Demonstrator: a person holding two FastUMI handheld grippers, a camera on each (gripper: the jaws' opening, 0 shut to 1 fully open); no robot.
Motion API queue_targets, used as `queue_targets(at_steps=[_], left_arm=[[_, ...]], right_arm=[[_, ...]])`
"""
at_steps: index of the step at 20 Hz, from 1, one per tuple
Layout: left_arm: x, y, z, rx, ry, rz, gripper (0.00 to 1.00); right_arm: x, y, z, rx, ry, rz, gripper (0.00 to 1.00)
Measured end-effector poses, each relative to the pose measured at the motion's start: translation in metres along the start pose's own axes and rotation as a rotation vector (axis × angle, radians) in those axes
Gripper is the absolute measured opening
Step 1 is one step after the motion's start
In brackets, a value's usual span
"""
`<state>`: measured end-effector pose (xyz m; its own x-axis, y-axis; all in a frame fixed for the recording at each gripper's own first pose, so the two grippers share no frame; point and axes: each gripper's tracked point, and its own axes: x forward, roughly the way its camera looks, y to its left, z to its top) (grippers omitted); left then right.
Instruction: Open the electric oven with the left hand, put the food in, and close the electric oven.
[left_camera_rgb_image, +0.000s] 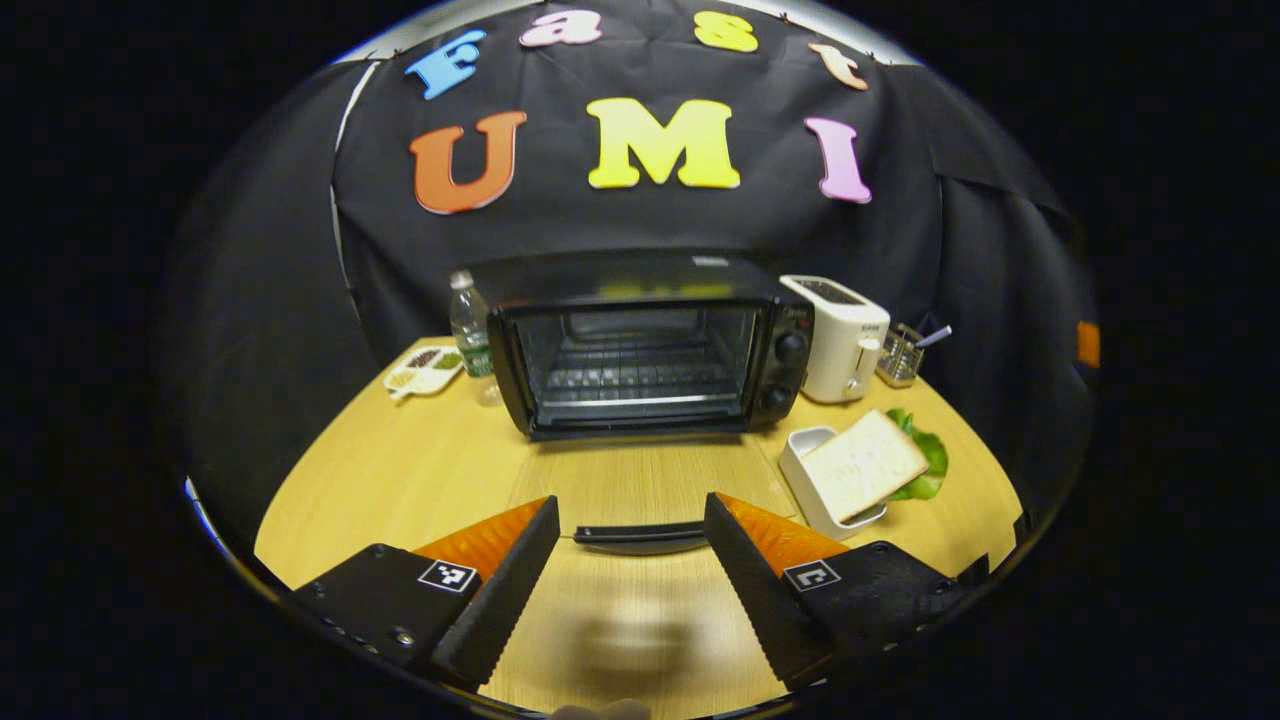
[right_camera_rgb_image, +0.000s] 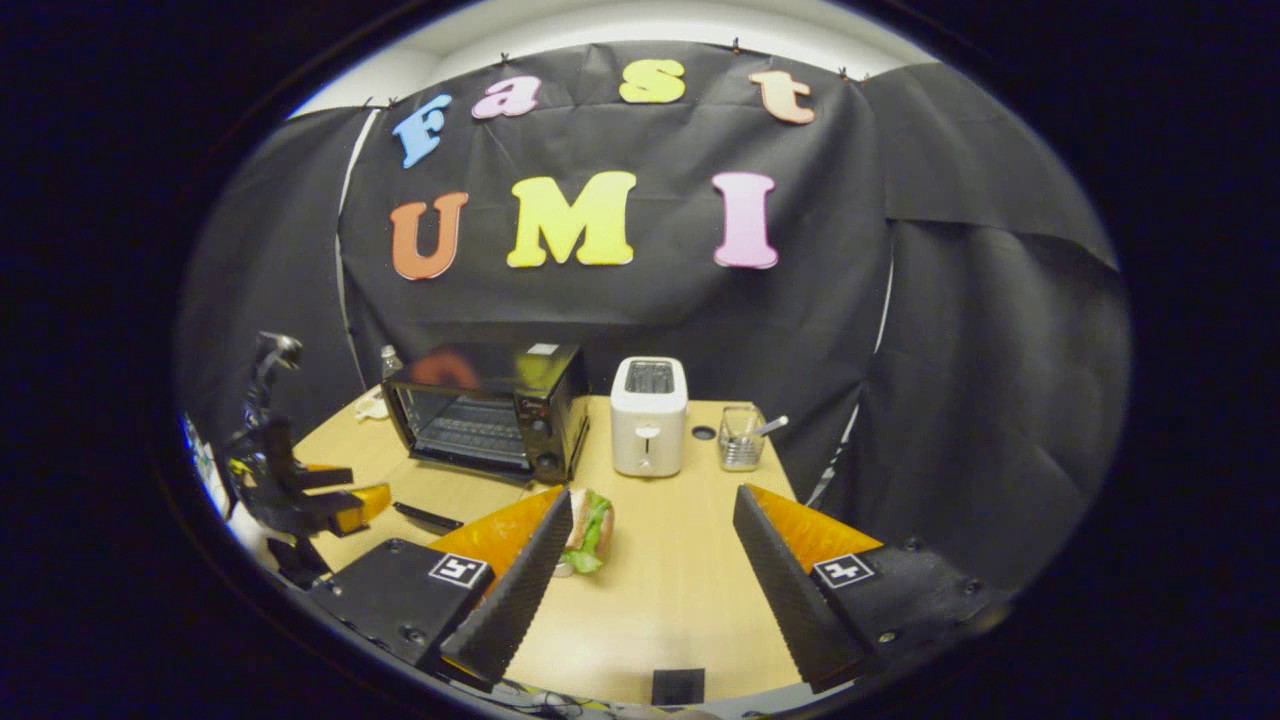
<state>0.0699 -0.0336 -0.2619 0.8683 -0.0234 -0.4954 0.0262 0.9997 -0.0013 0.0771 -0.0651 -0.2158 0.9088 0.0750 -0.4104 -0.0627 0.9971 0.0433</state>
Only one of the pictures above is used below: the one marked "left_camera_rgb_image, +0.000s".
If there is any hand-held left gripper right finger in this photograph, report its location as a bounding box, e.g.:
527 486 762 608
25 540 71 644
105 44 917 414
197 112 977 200
703 491 979 691

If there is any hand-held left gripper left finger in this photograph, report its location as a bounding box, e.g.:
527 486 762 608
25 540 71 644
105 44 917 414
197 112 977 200
295 495 561 691

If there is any lettuce sandwich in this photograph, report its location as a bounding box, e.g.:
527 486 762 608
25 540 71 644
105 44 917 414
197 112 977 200
800 406 950 526

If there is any black electric oven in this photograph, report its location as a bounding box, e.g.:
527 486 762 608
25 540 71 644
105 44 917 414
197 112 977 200
468 250 817 557

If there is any white rectangular tray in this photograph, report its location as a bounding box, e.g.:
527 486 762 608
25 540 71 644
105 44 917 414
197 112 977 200
778 426 889 542

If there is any white divided snack plate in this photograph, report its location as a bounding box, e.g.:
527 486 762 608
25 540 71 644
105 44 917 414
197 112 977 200
385 345 466 402

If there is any white toaster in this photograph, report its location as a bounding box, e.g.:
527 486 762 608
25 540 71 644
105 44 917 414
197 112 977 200
779 275 892 405

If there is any clear plastic water bottle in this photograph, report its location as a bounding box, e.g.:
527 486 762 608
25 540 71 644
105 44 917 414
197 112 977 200
449 270 504 407

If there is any metal wire basket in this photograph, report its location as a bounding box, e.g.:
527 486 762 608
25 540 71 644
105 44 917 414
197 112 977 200
876 322 927 389

